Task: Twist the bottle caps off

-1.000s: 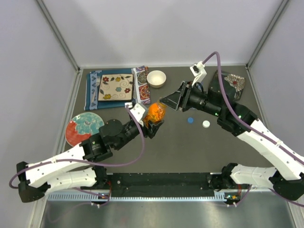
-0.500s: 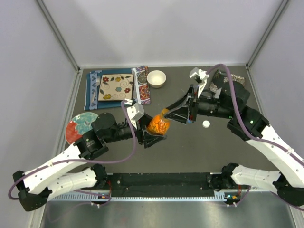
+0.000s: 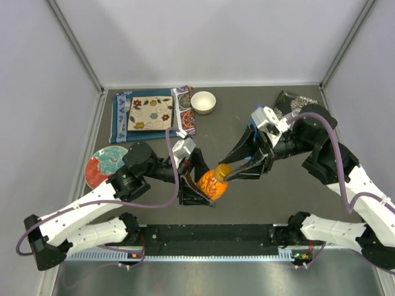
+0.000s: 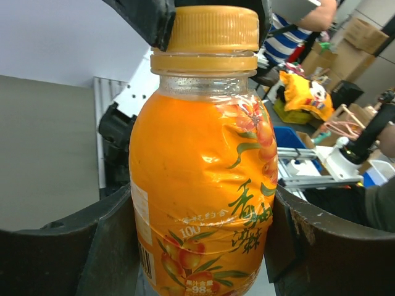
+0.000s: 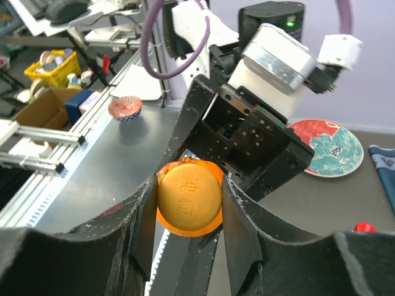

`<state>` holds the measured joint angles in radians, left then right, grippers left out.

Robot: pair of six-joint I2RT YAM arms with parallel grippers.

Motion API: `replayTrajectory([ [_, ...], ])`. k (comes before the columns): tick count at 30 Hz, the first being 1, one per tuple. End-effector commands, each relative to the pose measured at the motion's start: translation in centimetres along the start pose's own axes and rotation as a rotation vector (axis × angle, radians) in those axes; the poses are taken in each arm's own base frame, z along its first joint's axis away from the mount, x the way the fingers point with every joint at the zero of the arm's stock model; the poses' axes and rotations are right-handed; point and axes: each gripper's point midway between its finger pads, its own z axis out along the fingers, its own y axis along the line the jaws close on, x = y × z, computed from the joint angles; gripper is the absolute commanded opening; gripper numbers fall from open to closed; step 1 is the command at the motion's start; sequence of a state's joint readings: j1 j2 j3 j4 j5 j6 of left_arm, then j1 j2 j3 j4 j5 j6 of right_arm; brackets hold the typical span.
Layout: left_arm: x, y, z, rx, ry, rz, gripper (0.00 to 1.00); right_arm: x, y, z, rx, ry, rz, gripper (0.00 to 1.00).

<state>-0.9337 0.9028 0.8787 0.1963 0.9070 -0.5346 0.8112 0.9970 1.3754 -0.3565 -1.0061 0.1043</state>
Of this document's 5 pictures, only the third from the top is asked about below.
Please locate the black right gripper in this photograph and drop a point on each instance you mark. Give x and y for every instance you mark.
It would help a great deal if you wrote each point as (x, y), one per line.
(261, 147)

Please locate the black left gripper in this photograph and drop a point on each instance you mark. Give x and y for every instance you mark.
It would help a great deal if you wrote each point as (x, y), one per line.
(188, 193)

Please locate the orange juice bottle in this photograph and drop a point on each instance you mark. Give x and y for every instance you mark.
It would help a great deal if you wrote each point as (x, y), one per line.
(213, 183)

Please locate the blue label water bottle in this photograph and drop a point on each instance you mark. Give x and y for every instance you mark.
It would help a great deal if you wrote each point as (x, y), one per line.
(251, 121)

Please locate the large clear plastic bottle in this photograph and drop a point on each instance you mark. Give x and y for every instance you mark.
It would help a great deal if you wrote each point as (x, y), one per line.
(292, 114)

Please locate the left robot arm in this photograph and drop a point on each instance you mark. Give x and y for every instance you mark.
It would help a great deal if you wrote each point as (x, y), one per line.
(57, 236)

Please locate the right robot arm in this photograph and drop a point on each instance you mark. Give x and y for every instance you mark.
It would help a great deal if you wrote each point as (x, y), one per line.
(311, 130)

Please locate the dark floral square plate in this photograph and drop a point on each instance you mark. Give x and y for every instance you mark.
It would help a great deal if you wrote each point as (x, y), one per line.
(287, 102)

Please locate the cream ceramic bowl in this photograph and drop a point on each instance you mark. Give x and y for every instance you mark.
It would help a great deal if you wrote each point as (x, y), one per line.
(203, 102)

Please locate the cream floral square plate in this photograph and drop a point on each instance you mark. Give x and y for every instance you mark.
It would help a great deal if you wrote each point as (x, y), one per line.
(150, 113)

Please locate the red teal round plate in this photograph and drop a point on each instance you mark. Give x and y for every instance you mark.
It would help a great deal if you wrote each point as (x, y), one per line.
(102, 164)

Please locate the silver fork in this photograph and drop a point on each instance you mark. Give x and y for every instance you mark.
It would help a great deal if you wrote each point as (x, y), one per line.
(126, 110)

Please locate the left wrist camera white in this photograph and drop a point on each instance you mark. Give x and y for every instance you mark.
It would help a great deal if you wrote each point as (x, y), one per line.
(184, 147)

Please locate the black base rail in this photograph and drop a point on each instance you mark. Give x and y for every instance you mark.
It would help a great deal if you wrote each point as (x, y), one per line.
(213, 239)

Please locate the grey cable duct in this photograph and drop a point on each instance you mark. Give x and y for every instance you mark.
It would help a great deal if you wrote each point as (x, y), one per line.
(282, 255)

